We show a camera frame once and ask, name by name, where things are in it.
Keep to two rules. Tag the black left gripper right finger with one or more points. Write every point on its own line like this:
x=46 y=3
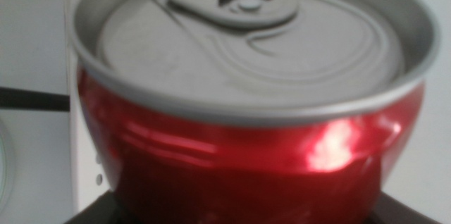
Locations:
x=394 y=213

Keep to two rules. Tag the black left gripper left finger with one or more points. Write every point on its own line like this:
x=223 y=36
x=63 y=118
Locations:
x=105 y=211

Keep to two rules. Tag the red cola can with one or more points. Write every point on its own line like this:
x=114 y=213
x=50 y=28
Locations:
x=246 y=164

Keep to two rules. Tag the white perforated plastic basket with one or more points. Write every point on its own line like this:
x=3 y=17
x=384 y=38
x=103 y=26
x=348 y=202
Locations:
x=82 y=146

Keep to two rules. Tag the black pole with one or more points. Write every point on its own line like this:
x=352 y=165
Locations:
x=31 y=99

